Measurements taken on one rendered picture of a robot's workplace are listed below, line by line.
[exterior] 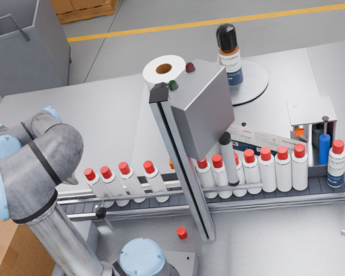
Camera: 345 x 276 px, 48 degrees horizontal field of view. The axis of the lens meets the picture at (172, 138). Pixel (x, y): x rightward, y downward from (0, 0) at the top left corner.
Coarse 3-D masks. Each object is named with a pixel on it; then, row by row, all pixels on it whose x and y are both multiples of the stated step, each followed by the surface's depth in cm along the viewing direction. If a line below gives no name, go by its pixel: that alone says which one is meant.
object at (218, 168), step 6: (216, 156) 127; (216, 162) 126; (222, 162) 128; (216, 168) 128; (222, 168) 128; (216, 174) 129; (222, 174) 129; (216, 180) 132; (222, 180) 131; (216, 186) 136; (222, 192) 136; (228, 192) 137; (222, 198) 139
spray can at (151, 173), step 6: (144, 162) 133; (150, 162) 132; (144, 168) 132; (150, 168) 131; (156, 168) 135; (144, 174) 135; (150, 174) 133; (156, 174) 134; (150, 180) 135; (156, 180) 135; (162, 180) 139; (150, 186) 139; (156, 186) 137; (162, 186) 139; (156, 198) 144; (162, 198) 143; (168, 198) 145
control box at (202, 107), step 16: (208, 64) 96; (176, 80) 95; (192, 80) 94; (208, 80) 92; (224, 80) 96; (176, 96) 91; (192, 96) 90; (208, 96) 93; (224, 96) 99; (176, 112) 90; (192, 112) 90; (208, 112) 95; (224, 112) 101; (192, 128) 92; (208, 128) 98; (224, 128) 104; (192, 144) 96; (208, 144) 100
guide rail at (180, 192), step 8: (248, 184) 131; (256, 184) 131; (160, 192) 138; (168, 192) 137; (176, 192) 136; (208, 192) 135; (72, 200) 145; (80, 200) 144; (88, 200) 143; (96, 200) 143; (112, 200) 142
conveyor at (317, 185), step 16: (320, 176) 136; (128, 192) 152; (272, 192) 136; (288, 192) 135; (304, 192) 133; (320, 192) 132; (336, 192) 131; (64, 208) 154; (80, 208) 152; (112, 208) 149; (128, 208) 147; (144, 208) 145
